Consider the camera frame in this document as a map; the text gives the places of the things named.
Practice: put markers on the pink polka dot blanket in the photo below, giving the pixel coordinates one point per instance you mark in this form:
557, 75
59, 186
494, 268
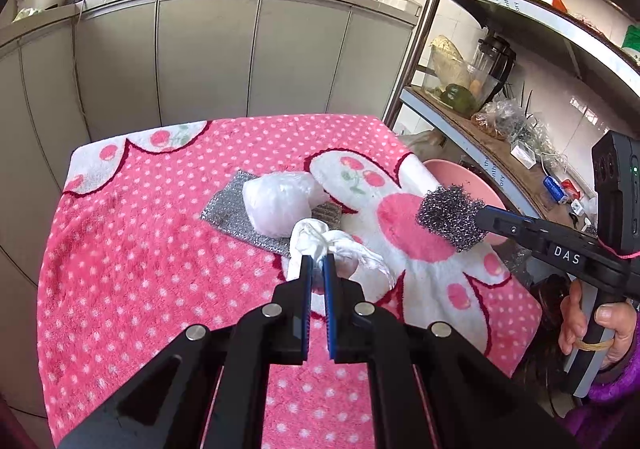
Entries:
150, 254

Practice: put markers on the pink plastic basin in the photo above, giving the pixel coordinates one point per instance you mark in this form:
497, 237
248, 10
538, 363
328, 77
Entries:
465, 176

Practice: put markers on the steel wool scrubber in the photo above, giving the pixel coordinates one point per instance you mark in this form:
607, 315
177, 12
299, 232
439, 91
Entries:
450, 219

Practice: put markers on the person's right hand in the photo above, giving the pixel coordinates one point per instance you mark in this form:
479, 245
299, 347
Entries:
617, 329

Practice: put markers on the white plastic tray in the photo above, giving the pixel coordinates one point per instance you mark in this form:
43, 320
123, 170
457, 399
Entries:
397, 3

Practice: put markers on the clear bag of noodles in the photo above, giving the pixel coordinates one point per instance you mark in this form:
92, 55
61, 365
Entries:
447, 61

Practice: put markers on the person's right forearm purple sleeve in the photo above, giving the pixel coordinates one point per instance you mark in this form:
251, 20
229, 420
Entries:
615, 404

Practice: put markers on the grey kitchen cabinet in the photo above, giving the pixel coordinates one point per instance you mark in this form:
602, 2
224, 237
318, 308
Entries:
210, 54

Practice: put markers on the small blue box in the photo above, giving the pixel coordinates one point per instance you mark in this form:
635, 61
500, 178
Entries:
554, 188

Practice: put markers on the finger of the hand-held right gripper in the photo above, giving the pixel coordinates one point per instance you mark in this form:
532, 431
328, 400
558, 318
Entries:
505, 226

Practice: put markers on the knotted white plastic bag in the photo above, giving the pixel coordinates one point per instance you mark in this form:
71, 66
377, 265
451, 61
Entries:
320, 236

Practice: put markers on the silver scouring cloth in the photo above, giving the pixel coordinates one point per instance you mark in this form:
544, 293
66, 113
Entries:
225, 209

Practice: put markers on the metal shelf rack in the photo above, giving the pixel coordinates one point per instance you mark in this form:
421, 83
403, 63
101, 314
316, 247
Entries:
440, 29

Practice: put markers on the bundle of clear plastic bags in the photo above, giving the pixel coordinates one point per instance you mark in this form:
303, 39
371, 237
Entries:
515, 126

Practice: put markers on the green vegetable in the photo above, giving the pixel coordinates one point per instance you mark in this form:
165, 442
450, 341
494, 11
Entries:
460, 98

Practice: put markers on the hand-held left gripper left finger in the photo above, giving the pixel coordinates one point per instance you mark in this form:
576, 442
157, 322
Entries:
306, 289

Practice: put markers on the black blender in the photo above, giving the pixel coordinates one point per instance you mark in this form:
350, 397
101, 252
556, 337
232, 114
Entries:
492, 59

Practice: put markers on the translucent plastic bag ball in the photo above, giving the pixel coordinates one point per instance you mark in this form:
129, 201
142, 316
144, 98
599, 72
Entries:
280, 204

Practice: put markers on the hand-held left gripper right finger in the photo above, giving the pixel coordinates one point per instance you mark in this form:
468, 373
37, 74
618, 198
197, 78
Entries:
330, 309

